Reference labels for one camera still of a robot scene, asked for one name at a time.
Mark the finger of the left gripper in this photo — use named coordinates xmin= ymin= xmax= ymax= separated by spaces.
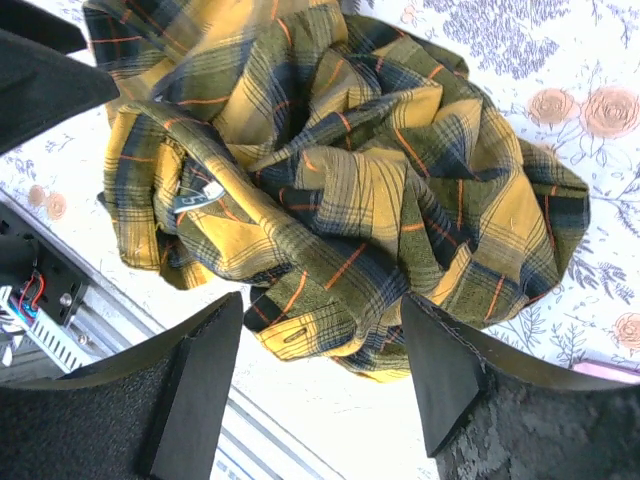
xmin=1 ymin=1 xmax=119 ymax=153

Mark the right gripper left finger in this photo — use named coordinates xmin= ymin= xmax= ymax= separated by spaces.
xmin=1 ymin=292 xmax=243 ymax=479

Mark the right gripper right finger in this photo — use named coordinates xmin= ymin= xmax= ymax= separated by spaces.
xmin=401 ymin=293 xmax=639 ymax=479

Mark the yellow plaid flannel shirt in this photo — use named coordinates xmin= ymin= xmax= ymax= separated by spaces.
xmin=83 ymin=1 xmax=590 ymax=382

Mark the purple cloth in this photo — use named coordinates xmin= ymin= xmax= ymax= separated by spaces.
xmin=571 ymin=360 xmax=640 ymax=384

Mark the floral patterned table mat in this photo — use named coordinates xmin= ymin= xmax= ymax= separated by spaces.
xmin=1 ymin=1 xmax=639 ymax=479

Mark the aluminium front rail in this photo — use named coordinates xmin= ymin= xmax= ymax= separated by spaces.
xmin=1 ymin=205 xmax=336 ymax=479

